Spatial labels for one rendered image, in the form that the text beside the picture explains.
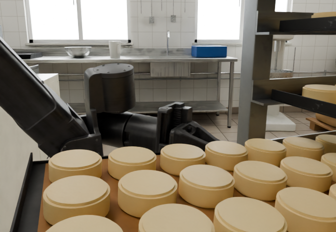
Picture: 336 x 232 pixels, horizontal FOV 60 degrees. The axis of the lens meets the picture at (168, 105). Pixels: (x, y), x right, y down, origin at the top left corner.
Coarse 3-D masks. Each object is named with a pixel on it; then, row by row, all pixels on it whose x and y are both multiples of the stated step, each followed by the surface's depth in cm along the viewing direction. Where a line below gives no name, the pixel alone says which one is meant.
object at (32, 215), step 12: (36, 168) 30; (24, 180) 25; (36, 180) 28; (24, 192) 24; (36, 192) 26; (24, 204) 24; (36, 204) 24; (24, 216) 22; (36, 216) 22; (12, 228) 19; (24, 228) 21; (36, 228) 21
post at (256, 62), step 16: (256, 0) 38; (272, 0) 38; (256, 48) 39; (256, 64) 39; (240, 80) 42; (240, 96) 43; (240, 112) 43; (256, 112) 41; (240, 128) 43; (256, 128) 42; (240, 144) 44
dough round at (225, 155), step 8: (208, 144) 35; (216, 144) 35; (224, 144) 35; (232, 144) 35; (208, 152) 33; (216, 152) 33; (224, 152) 32; (232, 152) 33; (240, 152) 33; (208, 160) 33; (216, 160) 32; (224, 160) 32; (232, 160) 32; (240, 160) 32; (224, 168) 32; (232, 168) 32
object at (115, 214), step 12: (156, 156) 35; (156, 168) 32; (48, 180) 28; (108, 180) 29; (324, 192) 29; (108, 216) 23; (120, 216) 23; (132, 216) 23; (48, 228) 21; (132, 228) 21
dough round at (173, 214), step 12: (168, 204) 21; (180, 204) 21; (144, 216) 20; (156, 216) 20; (168, 216) 20; (180, 216) 20; (192, 216) 20; (204, 216) 20; (144, 228) 18; (156, 228) 18; (168, 228) 18; (180, 228) 18; (192, 228) 19; (204, 228) 19
